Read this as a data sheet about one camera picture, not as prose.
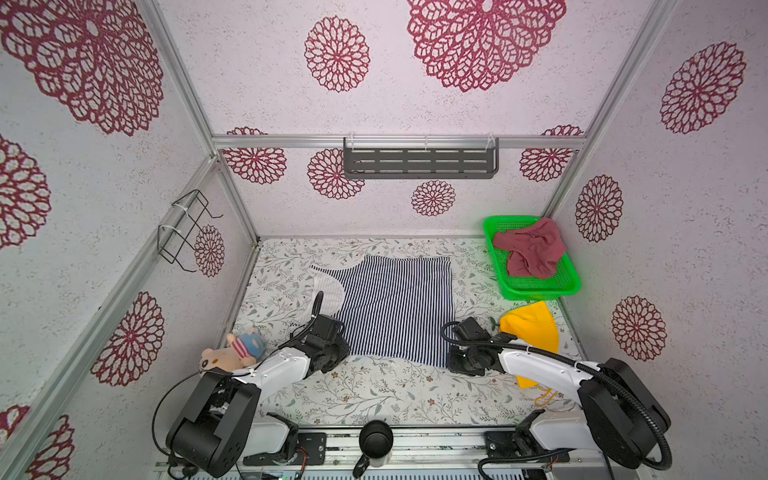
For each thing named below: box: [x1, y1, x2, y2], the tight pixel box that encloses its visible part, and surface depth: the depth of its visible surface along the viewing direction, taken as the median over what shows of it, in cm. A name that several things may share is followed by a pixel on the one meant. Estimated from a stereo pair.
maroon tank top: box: [493, 218, 566, 279], surface depth 112 cm
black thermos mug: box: [352, 419, 394, 479], surface depth 71 cm
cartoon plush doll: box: [199, 329, 264, 372], surface depth 85 cm
